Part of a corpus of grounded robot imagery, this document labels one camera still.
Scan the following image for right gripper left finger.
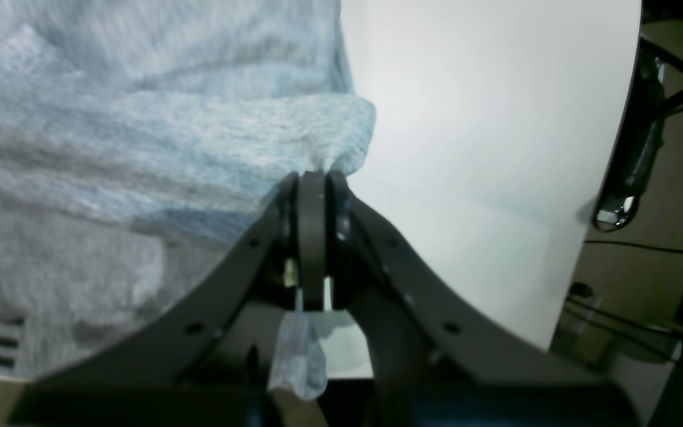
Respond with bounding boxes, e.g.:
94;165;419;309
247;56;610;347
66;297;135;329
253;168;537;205
8;172;325;426

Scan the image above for black right gripper right finger pad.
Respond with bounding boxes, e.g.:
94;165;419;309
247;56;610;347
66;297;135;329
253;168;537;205
325;172;638;426

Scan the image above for grey T-shirt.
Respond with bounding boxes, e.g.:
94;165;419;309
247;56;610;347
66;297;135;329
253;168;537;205
0;1;376;379

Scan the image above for black cables on floor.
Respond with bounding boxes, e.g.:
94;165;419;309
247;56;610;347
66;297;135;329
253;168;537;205
561;237;683;368

